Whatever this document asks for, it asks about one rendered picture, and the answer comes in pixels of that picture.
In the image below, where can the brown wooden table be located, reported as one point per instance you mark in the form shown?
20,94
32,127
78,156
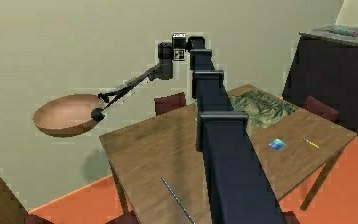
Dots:
160,156

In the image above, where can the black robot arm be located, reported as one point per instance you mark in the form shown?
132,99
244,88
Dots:
233,166

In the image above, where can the brown wooden bowl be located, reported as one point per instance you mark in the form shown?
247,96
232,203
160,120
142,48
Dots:
67,115

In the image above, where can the yellow pencil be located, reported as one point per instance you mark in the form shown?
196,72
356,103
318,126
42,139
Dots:
311,143

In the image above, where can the thin blue-grey rod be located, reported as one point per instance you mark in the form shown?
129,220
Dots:
177,200

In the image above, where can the green and red object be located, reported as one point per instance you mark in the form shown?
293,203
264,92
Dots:
346,32

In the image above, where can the brown wooden furniture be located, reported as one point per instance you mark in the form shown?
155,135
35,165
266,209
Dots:
2,196

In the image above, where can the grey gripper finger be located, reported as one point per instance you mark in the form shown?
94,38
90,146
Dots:
112,101
127,86

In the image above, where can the dark red chair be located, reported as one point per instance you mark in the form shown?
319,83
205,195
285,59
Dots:
169,103
320,108
123,218
38,220

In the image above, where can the green patterned cloth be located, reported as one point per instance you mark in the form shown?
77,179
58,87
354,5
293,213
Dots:
263,108

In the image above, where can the black cupboard with grey top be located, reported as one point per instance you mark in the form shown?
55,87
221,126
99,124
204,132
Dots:
333,83

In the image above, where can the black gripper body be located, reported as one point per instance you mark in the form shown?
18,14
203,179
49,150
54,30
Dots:
165,63

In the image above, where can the blue square card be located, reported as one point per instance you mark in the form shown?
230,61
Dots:
277,144

